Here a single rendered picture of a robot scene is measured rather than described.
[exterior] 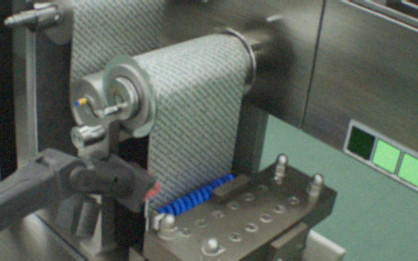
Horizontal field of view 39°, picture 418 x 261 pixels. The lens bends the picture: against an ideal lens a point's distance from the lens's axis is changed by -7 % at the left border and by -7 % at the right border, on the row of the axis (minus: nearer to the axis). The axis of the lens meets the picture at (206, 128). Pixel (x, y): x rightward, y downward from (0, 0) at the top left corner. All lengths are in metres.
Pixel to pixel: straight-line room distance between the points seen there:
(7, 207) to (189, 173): 0.45
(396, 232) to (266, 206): 1.86
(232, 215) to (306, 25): 0.39
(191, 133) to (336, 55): 0.31
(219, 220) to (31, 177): 0.42
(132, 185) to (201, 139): 0.19
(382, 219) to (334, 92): 1.95
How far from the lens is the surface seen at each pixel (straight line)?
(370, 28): 1.12
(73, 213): 0.99
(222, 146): 1.24
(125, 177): 1.04
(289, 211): 1.22
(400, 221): 3.12
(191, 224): 1.15
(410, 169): 1.15
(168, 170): 1.15
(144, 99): 1.04
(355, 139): 1.19
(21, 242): 1.30
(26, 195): 0.89
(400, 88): 1.12
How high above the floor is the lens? 1.75
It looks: 30 degrees down
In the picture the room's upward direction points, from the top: 7 degrees clockwise
